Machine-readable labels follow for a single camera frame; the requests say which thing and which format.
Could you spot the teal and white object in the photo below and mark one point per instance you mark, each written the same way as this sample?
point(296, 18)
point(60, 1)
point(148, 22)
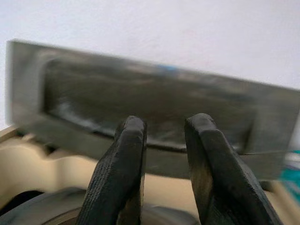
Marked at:
point(291, 173)

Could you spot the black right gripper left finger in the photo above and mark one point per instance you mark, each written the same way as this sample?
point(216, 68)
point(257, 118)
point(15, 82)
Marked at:
point(117, 168)

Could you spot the grey washer detergent drawer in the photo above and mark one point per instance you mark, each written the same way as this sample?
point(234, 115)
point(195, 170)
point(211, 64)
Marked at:
point(140, 93)

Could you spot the dark round washer door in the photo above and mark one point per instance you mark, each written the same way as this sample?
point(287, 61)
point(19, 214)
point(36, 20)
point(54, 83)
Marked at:
point(35, 207)

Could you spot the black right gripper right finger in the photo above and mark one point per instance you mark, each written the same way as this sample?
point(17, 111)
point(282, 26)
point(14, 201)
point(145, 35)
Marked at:
point(220, 168)

